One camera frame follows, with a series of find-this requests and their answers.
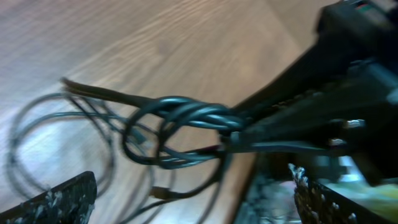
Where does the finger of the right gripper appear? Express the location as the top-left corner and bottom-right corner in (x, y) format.
(222, 83), (373, 155)
(234, 40), (351, 121)

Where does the black usb cable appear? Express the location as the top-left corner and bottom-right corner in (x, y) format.
(6, 77), (249, 224)

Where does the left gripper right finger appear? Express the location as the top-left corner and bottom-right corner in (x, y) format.
(289, 164), (394, 224)

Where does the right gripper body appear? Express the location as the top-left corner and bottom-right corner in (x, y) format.
(317, 1), (397, 185)

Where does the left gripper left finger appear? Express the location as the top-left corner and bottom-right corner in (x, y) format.
(1, 171), (97, 224)

